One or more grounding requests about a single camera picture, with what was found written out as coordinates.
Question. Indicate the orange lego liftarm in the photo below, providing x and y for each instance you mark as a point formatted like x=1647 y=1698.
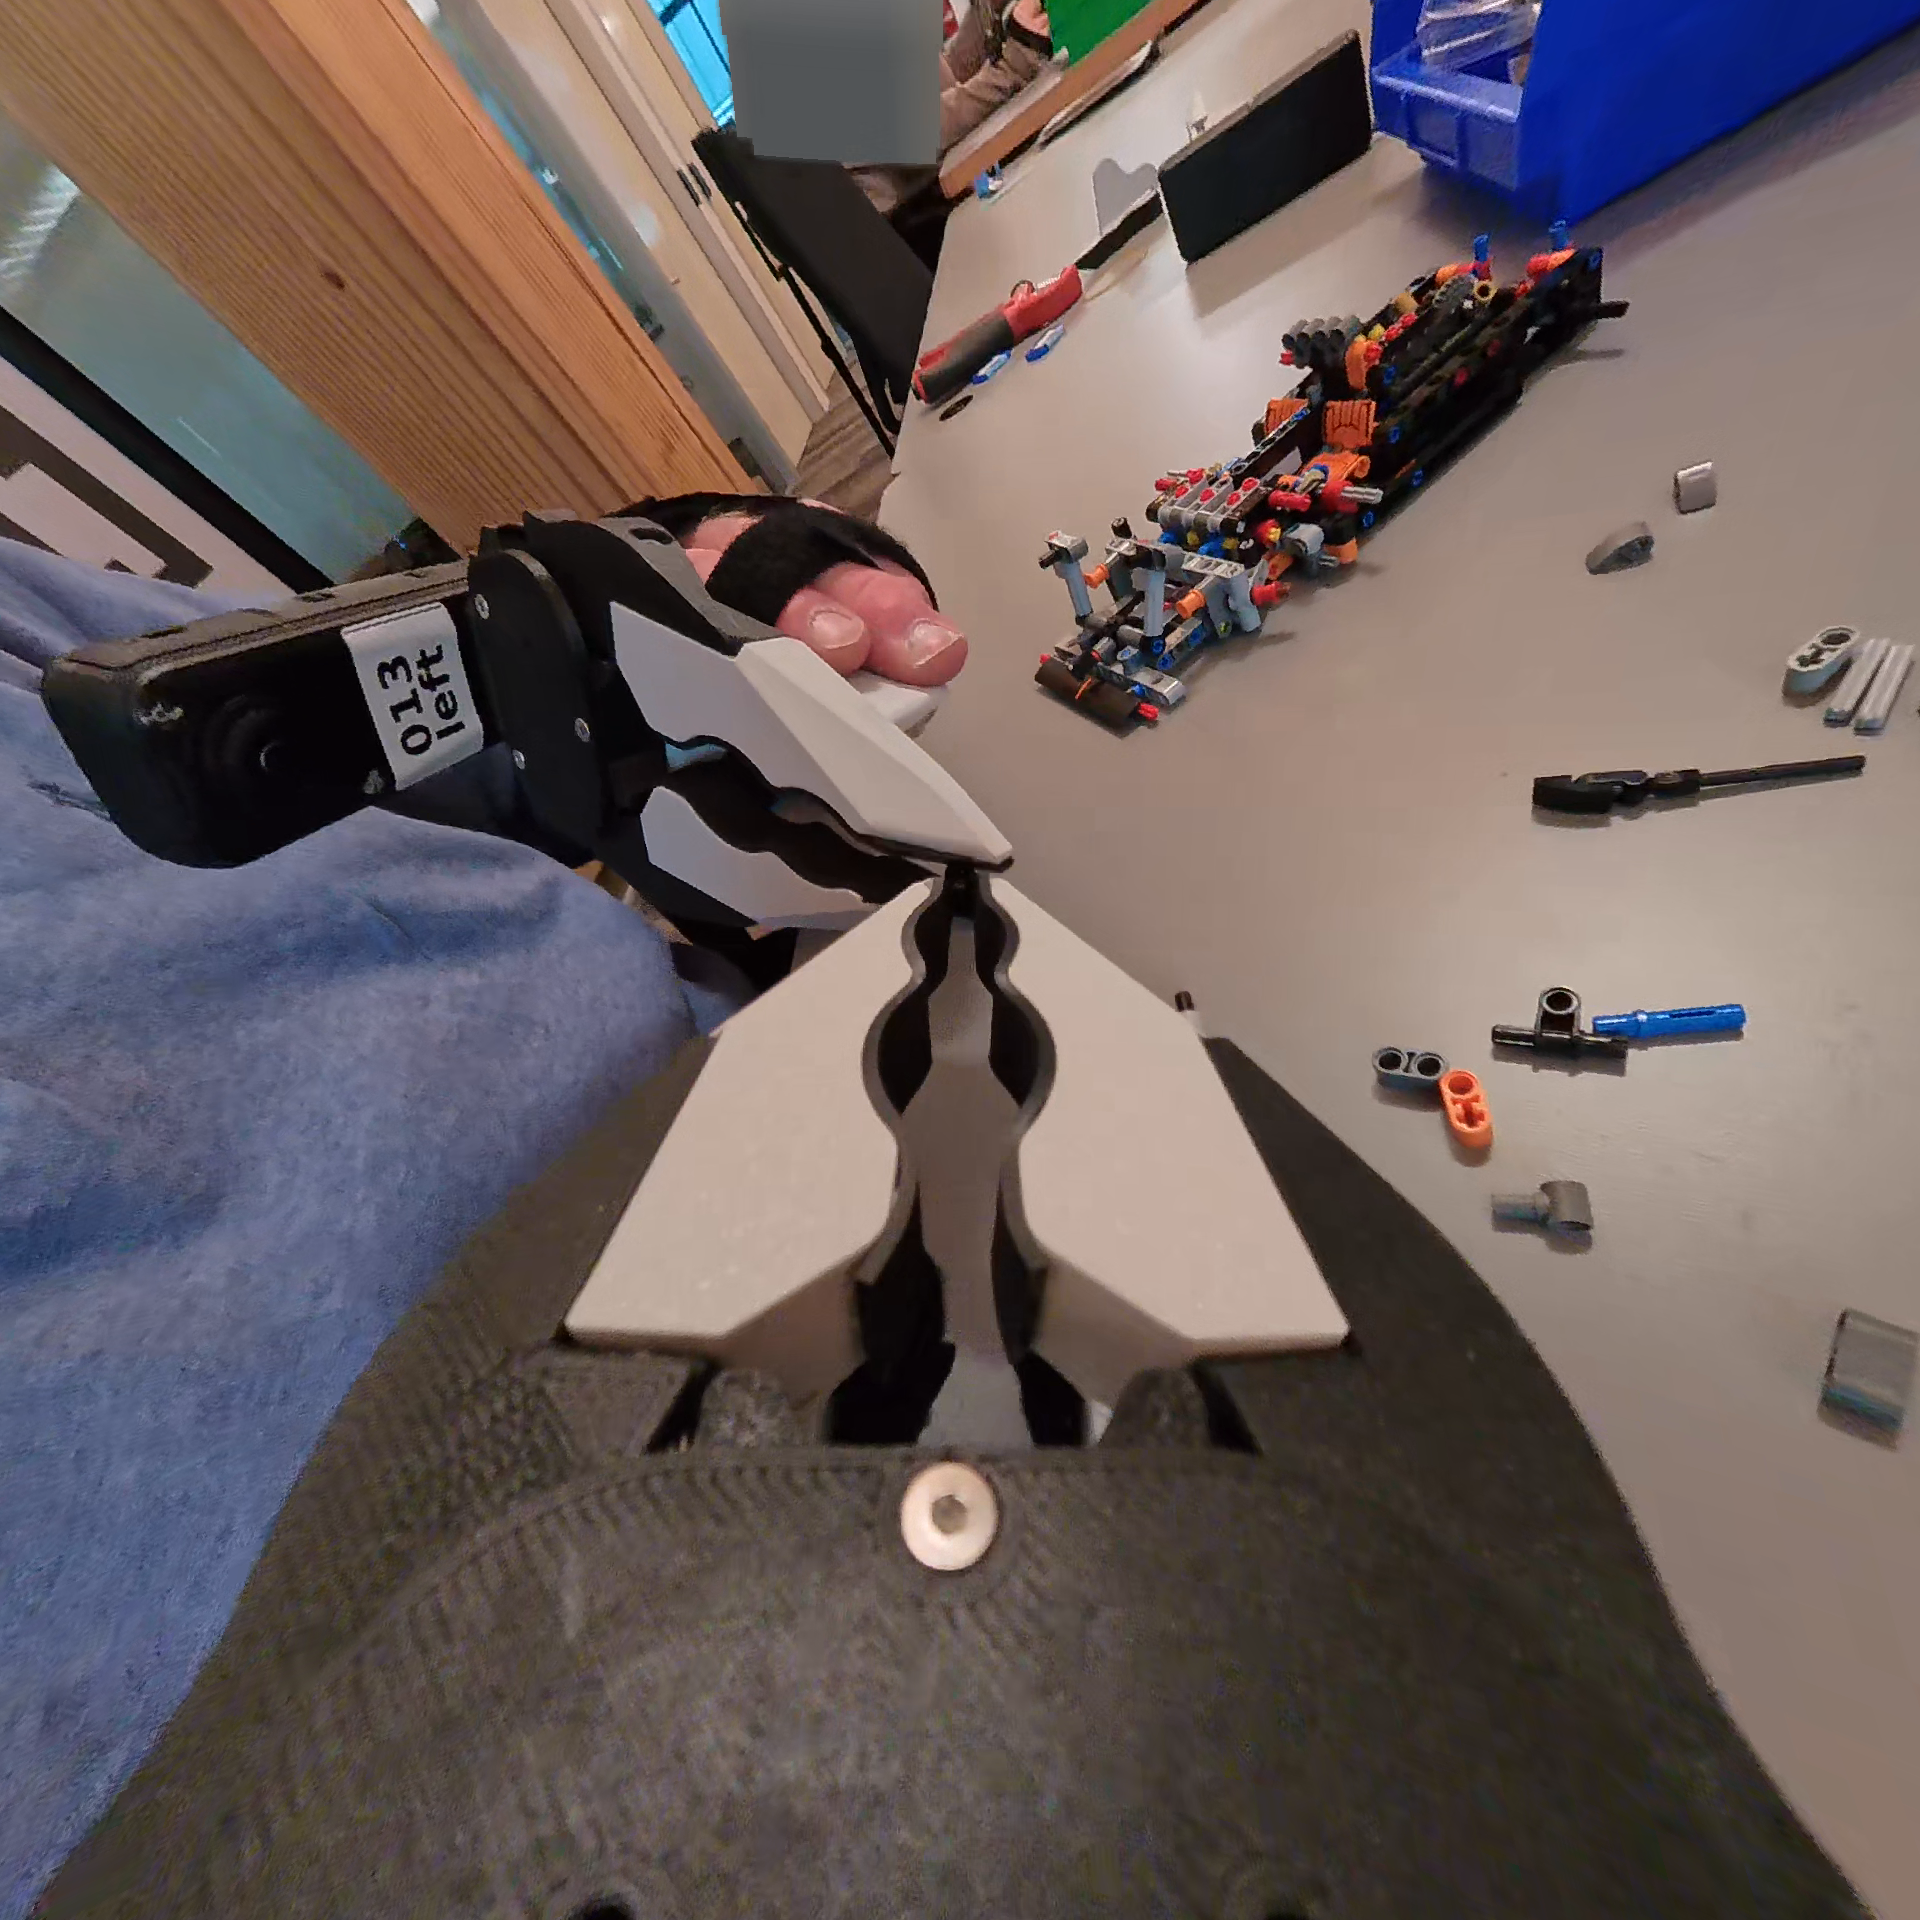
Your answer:
x=1466 y=1110

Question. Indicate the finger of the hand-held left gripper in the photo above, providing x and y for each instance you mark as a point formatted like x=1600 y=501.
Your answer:
x=704 y=856
x=856 y=750

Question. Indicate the light grey lego connector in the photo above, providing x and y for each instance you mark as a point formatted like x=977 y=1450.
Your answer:
x=1817 y=661

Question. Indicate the dark grey two-hole liftarm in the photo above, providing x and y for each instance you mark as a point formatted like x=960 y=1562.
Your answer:
x=1405 y=1069

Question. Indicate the lego car chassis model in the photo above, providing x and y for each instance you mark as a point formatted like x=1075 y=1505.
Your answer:
x=1319 y=480

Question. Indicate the green board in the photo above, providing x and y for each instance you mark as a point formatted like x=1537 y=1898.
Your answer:
x=1108 y=24

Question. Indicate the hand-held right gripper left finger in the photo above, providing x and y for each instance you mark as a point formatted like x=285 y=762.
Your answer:
x=751 y=1201

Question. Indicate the person's left hand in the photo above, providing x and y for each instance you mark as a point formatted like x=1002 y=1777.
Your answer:
x=885 y=639

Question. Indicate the red black hand tool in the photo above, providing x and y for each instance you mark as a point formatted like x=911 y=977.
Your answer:
x=1035 y=306

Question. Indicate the light grey lego axle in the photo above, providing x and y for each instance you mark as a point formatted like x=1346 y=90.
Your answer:
x=1899 y=693
x=1875 y=691
x=1851 y=687

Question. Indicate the black rectangular case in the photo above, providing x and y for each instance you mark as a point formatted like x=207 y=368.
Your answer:
x=1267 y=150

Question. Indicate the white lego connector black pin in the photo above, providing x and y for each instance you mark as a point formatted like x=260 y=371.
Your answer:
x=1185 y=1001

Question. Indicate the black chair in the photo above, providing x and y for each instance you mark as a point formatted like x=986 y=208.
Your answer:
x=839 y=254

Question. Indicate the grey lego pin connector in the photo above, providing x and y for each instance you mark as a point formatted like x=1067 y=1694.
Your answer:
x=1560 y=1207

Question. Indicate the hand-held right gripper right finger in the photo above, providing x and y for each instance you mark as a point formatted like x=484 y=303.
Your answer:
x=1185 y=1201

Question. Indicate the dark grey lego tile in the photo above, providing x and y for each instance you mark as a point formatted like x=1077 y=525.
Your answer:
x=1693 y=488

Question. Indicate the labelled blue storage bin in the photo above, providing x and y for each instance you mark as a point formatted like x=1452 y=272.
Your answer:
x=1650 y=105

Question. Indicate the dark grey lego block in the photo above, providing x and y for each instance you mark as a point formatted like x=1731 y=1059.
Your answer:
x=1868 y=1368

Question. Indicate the black lego axle with connector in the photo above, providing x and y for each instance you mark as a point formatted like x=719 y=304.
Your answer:
x=1588 y=786

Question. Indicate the blue pin black connector piece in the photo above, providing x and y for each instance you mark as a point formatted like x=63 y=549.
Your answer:
x=1560 y=1037

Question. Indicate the dark grey lego slope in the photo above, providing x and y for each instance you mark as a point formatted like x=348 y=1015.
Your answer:
x=1620 y=549

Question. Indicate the wooden cabinet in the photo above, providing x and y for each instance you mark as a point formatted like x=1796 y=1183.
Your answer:
x=375 y=225

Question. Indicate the clear plastic parts bags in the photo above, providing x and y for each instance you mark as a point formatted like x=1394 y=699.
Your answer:
x=1476 y=30

